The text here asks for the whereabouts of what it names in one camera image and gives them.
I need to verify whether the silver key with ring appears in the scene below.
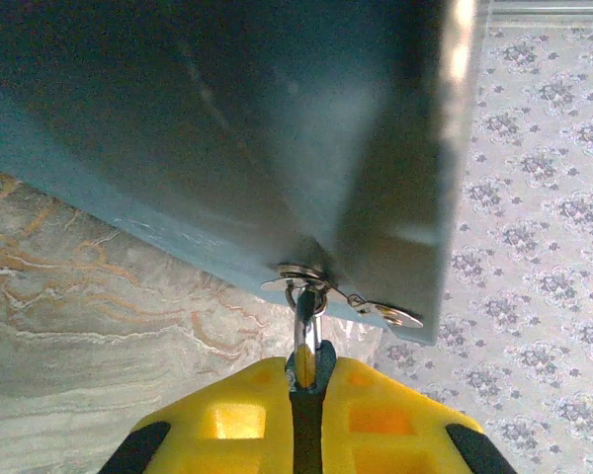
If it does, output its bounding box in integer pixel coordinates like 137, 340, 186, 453
258, 261, 425, 331

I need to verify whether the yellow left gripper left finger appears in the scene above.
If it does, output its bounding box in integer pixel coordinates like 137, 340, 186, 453
97, 355, 297, 474

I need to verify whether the white wall moulding strip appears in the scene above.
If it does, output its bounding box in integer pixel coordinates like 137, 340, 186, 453
487, 0, 593, 29

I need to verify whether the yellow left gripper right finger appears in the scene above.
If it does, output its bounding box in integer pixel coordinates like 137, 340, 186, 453
319, 355, 519, 474

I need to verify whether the dark teal cabinet door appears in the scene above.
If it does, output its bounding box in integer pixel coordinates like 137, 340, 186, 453
0, 0, 491, 347

